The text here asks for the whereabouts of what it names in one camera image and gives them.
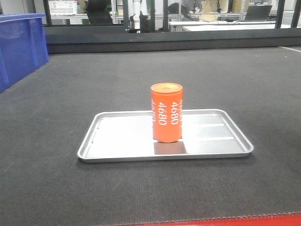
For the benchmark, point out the orange cylindrical capacitor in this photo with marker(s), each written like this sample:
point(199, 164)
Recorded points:
point(166, 106)

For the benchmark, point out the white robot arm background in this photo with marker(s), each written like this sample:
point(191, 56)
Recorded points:
point(137, 12)

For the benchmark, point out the black conveyor belt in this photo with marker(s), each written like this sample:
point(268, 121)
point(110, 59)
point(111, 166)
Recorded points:
point(77, 146)

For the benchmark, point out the blue tote on conveyor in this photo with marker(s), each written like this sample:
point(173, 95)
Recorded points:
point(23, 47)

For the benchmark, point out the white background desk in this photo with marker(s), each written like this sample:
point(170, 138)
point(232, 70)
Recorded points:
point(190, 26)

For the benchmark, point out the white crate with holes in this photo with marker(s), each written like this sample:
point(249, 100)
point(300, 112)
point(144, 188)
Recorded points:
point(62, 7)

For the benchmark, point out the black laptop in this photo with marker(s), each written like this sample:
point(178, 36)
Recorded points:
point(257, 13)

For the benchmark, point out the red conveyor frame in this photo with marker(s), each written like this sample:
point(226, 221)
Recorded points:
point(274, 220)

